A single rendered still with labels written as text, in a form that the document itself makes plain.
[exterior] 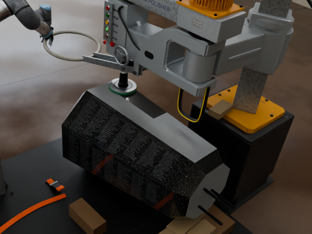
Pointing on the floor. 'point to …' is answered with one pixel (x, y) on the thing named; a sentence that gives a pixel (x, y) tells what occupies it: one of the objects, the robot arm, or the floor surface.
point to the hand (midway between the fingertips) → (48, 43)
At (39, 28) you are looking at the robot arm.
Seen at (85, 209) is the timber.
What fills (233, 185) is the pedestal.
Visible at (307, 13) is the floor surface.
